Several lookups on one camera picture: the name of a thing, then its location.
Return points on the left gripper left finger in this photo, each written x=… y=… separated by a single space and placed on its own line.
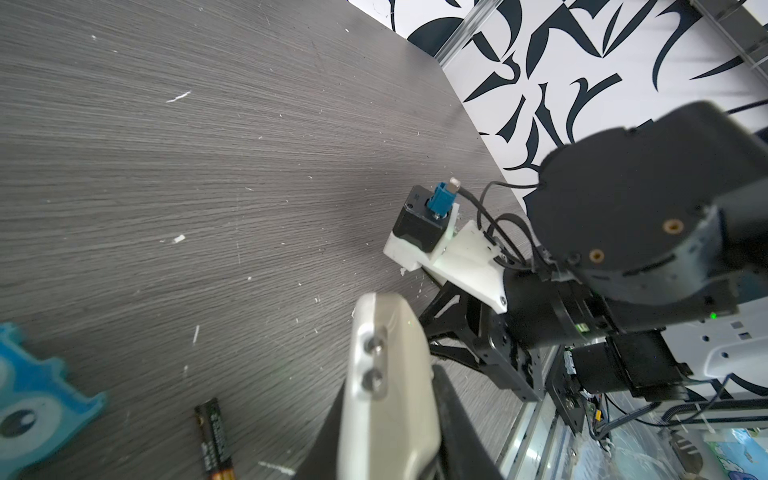
x=321 y=460

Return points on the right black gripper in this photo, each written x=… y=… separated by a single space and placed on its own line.
x=506 y=347

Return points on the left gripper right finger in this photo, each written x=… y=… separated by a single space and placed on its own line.
x=461 y=455

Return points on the white remote control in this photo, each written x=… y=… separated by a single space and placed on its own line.
x=389 y=425

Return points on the black AAA battery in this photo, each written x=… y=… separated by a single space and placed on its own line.
x=216 y=455

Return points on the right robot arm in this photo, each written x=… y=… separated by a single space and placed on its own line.
x=639 y=229

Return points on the blue toy block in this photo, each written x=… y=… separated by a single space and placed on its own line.
x=40 y=410

